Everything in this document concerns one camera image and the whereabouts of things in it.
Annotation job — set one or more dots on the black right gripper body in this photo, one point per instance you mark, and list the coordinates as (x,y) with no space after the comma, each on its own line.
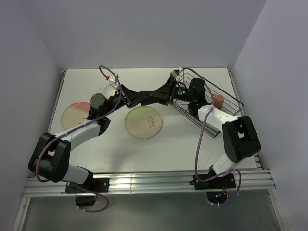
(182,94)

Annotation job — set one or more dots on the pink ceramic mug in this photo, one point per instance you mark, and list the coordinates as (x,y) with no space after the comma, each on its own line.
(218,100)

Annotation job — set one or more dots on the dark brown tumbler cup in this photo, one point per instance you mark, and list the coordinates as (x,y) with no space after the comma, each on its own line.
(148,99)

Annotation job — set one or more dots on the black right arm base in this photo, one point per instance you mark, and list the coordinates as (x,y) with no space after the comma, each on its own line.
(219,184)

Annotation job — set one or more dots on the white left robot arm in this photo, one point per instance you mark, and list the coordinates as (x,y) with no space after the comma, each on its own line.
(51,156)

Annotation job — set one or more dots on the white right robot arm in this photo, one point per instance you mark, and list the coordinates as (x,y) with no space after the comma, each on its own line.
(240,139)

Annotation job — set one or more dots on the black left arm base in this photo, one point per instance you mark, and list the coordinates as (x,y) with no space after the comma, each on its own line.
(87,194)

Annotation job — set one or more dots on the orange and white bowl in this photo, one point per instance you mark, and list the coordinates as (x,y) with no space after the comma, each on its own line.
(109,91)

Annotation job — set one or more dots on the pink and cream plate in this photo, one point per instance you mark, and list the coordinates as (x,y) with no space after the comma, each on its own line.
(75,114)

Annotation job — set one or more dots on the green and cream plate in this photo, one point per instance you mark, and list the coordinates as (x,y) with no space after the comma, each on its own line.
(143,122)

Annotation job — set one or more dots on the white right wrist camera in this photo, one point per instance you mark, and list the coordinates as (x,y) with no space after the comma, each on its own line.
(175,74)

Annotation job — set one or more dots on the aluminium mounting rail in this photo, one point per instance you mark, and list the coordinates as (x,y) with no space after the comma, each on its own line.
(144,183)

